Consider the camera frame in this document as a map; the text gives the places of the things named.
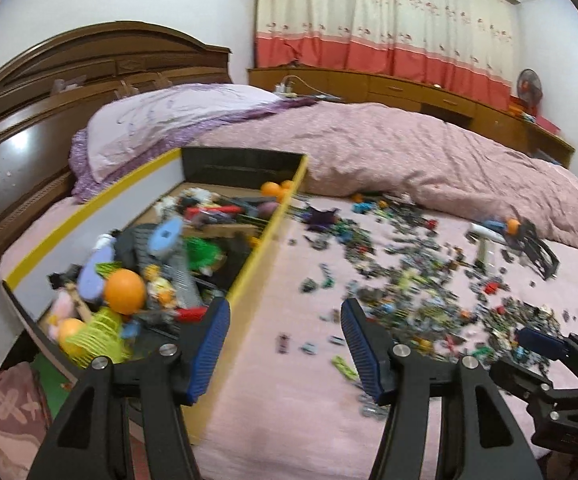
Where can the low wooden cabinet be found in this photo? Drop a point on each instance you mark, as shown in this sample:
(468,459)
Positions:
(394,87)

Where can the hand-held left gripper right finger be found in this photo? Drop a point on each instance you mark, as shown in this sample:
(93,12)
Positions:
(361,352)

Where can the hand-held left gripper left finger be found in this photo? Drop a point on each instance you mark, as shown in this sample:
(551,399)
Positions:
(209,347)

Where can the green toy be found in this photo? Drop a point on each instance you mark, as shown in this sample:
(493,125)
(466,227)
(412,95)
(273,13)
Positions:
(201,252)

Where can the black toy frame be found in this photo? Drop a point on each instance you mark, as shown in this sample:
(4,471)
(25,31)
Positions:
(544,257)

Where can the purple star toy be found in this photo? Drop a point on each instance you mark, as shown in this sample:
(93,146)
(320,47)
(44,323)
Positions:
(321,220)

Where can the grey studded toy plate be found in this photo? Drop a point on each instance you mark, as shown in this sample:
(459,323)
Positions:
(185,280)

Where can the white toy cylinder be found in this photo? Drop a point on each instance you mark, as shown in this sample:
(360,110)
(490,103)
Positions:
(484,234)

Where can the yellow cardboard toy box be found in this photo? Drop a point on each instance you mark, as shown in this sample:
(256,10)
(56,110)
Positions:
(249,280)

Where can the yellow-green plastic shuttlecock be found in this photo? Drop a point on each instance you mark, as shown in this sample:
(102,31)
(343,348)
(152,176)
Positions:
(101,335)

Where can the red box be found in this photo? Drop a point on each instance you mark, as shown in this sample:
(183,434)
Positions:
(550,125)

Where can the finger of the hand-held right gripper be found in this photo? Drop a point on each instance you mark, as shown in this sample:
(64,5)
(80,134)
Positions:
(519,377)
(541,342)

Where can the pink bed sheet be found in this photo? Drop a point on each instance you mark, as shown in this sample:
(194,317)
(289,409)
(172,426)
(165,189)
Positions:
(279,410)

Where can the standing fan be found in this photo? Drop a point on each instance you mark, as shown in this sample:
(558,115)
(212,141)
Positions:
(529,85)

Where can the white power strip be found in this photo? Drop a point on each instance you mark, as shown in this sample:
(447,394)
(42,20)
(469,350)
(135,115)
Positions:
(284,90)

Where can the light blue toy piece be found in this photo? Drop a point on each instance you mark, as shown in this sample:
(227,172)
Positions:
(166,237)

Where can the pile of small toy bricks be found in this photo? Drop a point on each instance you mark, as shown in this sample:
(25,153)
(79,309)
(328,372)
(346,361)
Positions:
(419,260)

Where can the purple pillow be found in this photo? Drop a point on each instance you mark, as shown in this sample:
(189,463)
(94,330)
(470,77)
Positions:
(169,115)

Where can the brown wooden headboard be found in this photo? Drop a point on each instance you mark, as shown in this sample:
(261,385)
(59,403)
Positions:
(19,110)

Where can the cream and red curtain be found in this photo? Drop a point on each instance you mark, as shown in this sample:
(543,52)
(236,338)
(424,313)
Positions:
(369,10)

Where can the small orange ball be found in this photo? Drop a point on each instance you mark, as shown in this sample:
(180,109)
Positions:
(513,226)

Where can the pink floral quilt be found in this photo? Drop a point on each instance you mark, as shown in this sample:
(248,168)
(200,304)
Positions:
(419,150)

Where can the pink plush toy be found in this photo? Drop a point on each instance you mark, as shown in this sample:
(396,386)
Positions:
(61,307)

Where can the purple ball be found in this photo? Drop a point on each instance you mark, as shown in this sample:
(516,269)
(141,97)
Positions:
(268,209)

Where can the lavender toy piece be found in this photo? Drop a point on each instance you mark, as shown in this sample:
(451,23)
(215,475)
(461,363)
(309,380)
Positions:
(91,280)

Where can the pink patterned cloth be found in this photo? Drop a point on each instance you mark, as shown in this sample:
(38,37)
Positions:
(4,410)

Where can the blue toy truck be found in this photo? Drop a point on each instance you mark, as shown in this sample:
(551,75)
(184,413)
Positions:
(365,208)

